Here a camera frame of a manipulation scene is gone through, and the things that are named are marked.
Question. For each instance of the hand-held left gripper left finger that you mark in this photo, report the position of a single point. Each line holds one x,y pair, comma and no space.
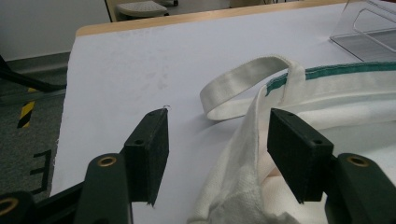
148,155

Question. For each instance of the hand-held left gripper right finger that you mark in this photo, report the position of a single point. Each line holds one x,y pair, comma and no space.
297,155

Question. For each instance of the white canvas tote bag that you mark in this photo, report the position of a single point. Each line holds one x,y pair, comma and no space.
311,90

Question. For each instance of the wooden table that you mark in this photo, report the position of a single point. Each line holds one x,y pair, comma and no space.
174,20

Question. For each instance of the clear plastic container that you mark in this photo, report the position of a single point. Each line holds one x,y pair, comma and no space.
370,34

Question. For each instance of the grey stool seat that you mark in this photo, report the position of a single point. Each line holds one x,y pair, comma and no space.
141,8

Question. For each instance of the white cabinet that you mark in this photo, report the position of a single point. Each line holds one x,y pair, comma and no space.
53,28

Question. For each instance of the black frame leg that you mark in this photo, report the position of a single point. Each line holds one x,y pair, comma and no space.
28,81

